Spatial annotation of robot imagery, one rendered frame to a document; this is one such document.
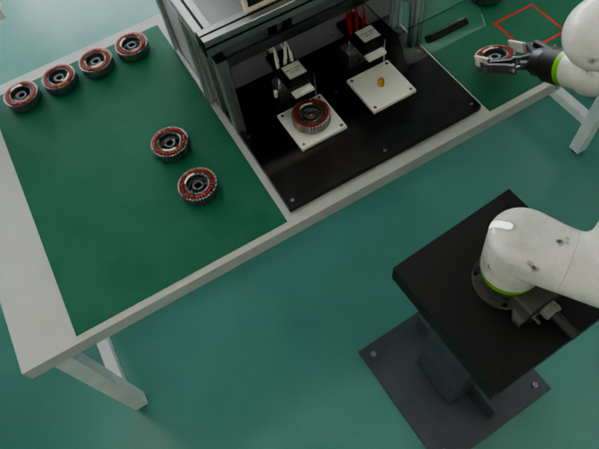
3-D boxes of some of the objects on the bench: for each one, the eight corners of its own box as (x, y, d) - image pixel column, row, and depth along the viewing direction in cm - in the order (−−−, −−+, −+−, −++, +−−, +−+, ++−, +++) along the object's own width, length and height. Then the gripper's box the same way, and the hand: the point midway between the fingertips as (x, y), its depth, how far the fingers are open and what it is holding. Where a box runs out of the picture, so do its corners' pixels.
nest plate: (347, 128, 158) (347, 126, 157) (302, 151, 155) (301, 149, 154) (320, 95, 165) (320, 93, 164) (277, 118, 162) (276, 115, 161)
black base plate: (480, 110, 159) (481, 104, 157) (290, 212, 148) (289, 208, 146) (388, 20, 181) (389, 14, 179) (217, 103, 170) (215, 98, 168)
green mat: (287, 221, 147) (287, 221, 147) (76, 336, 137) (76, 336, 136) (157, 25, 191) (157, 24, 190) (-11, 100, 180) (-11, 100, 180)
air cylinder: (369, 59, 170) (369, 44, 166) (348, 69, 169) (348, 55, 164) (360, 49, 173) (360, 36, 168) (340, 59, 171) (340, 45, 167)
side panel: (218, 100, 171) (191, 16, 143) (209, 104, 170) (180, 20, 142) (183, 48, 184) (151, -38, 156) (175, 52, 183) (142, -35, 155)
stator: (227, 184, 154) (225, 177, 151) (201, 213, 151) (198, 207, 147) (198, 167, 158) (195, 159, 155) (172, 194, 155) (168, 187, 151)
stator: (337, 126, 157) (337, 117, 154) (302, 141, 156) (301, 133, 152) (320, 100, 162) (319, 91, 159) (286, 114, 161) (284, 106, 158)
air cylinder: (302, 92, 166) (300, 79, 161) (281, 102, 165) (279, 90, 160) (294, 82, 169) (292, 69, 164) (273, 92, 167) (270, 79, 162)
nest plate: (415, 92, 162) (416, 89, 161) (373, 114, 159) (373, 111, 158) (387, 61, 169) (387, 59, 168) (346, 83, 166) (346, 79, 165)
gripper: (513, 94, 141) (461, 80, 160) (585, 60, 145) (525, 49, 164) (510, 68, 137) (457, 55, 156) (584, 32, 141) (523, 24, 160)
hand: (496, 53), depth 158 cm, fingers closed on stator, 11 cm apart
